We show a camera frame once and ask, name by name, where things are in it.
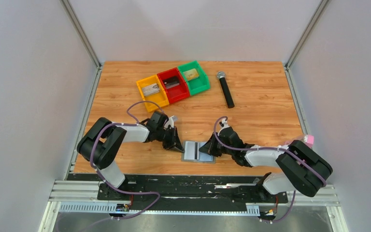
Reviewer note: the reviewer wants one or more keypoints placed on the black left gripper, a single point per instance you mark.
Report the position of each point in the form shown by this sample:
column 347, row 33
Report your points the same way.
column 175, row 143

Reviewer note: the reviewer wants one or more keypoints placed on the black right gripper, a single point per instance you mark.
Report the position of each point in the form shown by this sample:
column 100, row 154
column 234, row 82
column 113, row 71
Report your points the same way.
column 209, row 147

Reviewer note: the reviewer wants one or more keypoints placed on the grey card holder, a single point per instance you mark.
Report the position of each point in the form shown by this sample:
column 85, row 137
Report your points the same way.
column 203, row 158

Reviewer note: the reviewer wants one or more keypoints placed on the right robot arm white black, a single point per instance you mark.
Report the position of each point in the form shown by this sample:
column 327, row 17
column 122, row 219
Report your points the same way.
column 302, row 169

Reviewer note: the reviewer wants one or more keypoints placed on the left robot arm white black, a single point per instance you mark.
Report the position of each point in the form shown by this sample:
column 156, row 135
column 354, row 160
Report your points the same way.
column 102, row 142

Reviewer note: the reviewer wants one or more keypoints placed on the silver card in yellow bin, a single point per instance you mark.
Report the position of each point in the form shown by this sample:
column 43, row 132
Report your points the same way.
column 150, row 89

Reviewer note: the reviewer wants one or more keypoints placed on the black card in red bin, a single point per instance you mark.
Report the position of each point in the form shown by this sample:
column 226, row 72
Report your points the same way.
column 171, row 82

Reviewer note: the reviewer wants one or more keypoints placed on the gold card in green bin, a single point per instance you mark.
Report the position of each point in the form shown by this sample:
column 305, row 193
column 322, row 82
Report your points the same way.
column 191, row 74

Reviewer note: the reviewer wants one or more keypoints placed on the pink card stand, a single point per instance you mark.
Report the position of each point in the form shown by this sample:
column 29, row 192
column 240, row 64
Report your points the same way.
column 305, row 138

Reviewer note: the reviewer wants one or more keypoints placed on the black handheld microphone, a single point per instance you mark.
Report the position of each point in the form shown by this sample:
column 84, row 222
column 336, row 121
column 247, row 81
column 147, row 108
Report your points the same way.
column 221, row 76

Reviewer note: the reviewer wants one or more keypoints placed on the red plastic bin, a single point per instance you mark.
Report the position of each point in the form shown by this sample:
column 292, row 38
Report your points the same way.
column 177, row 93

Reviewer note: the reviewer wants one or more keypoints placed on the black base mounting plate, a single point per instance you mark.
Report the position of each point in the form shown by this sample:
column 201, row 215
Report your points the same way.
column 186, row 193

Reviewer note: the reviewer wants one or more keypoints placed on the yellow plastic bin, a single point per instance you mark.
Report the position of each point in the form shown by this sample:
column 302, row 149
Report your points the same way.
column 160, row 98

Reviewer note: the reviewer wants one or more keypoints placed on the green plastic bin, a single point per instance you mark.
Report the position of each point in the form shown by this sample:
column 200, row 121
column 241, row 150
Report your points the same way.
column 198, row 84

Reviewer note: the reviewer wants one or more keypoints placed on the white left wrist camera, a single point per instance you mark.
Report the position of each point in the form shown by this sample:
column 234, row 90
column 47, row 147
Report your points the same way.
column 170, row 122

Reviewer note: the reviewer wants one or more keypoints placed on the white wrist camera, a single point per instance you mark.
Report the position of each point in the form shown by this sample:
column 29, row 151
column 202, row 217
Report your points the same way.
column 223, row 125
column 170, row 122

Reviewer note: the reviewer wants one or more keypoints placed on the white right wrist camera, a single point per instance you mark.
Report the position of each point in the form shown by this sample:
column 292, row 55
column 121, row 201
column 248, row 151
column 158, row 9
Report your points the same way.
column 223, row 125

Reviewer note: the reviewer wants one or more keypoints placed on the left aluminium frame post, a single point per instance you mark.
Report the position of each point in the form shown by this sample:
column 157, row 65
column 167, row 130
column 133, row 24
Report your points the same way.
column 95, row 64

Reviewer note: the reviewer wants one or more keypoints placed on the aluminium frame post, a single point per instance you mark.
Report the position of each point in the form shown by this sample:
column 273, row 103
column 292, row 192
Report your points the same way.
column 95, row 64
column 294, row 55

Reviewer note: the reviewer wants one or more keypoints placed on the right aluminium frame post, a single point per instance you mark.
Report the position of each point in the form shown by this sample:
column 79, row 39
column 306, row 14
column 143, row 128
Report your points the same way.
column 294, row 55

